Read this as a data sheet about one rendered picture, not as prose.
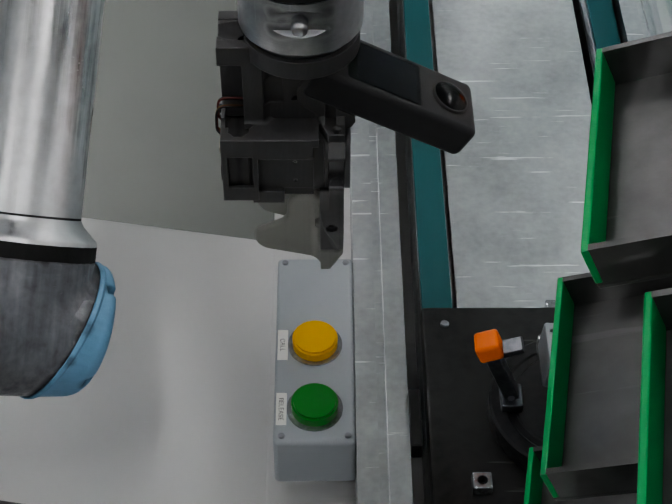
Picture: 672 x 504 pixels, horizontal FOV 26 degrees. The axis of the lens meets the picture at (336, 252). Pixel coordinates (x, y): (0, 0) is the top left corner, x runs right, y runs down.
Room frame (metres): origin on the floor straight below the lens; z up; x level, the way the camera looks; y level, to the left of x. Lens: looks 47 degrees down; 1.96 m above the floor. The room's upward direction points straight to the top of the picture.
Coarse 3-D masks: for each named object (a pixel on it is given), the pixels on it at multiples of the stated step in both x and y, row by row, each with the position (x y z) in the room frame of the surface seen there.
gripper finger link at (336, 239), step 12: (324, 168) 0.67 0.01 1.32; (336, 168) 0.66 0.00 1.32; (336, 180) 0.66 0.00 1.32; (324, 192) 0.65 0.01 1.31; (336, 192) 0.65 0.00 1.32; (324, 204) 0.65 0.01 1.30; (336, 204) 0.65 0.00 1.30; (324, 216) 0.65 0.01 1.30; (336, 216) 0.65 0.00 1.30; (324, 228) 0.65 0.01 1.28; (336, 228) 0.65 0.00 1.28; (324, 240) 0.66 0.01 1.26; (336, 240) 0.65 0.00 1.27
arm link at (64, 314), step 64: (0, 0) 0.96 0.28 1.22; (64, 0) 0.95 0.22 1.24; (0, 64) 0.92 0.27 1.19; (64, 64) 0.91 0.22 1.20; (0, 128) 0.88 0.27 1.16; (64, 128) 0.88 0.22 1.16; (0, 192) 0.84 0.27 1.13; (64, 192) 0.84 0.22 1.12; (0, 256) 0.79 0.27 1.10; (64, 256) 0.80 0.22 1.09; (0, 320) 0.75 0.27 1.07; (64, 320) 0.76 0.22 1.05; (0, 384) 0.72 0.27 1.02; (64, 384) 0.74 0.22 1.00
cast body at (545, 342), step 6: (546, 324) 0.75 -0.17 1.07; (552, 324) 0.75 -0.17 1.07; (546, 330) 0.74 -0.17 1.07; (552, 330) 0.74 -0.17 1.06; (540, 336) 0.75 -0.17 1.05; (546, 336) 0.74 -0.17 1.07; (540, 342) 0.74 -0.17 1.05; (546, 342) 0.73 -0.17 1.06; (540, 348) 0.74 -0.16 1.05; (546, 348) 0.73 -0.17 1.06; (540, 354) 0.73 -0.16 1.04; (546, 354) 0.72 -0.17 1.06; (540, 360) 0.73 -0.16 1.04; (546, 360) 0.72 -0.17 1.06; (540, 366) 0.73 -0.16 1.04; (546, 366) 0.71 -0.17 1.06; (546, 372) 0.71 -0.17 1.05; (546, 378) 0.71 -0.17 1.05; (546, 384) 0.71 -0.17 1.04
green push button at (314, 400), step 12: (312, 384) 0.76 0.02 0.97; (300, 396) 0.75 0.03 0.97; (312, 396) 0.75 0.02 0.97; (324, 396) 0.75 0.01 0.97; (336, 396) 0.75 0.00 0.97; (300, 408) 0.73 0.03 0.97; (312, 408) 0.73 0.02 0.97; (324, 408) 0.73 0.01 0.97; (336, 408) 0.74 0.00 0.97; (300, 420) 0.73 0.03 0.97; (312, 420) 0.72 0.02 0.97; (324, 420) 0.72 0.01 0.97
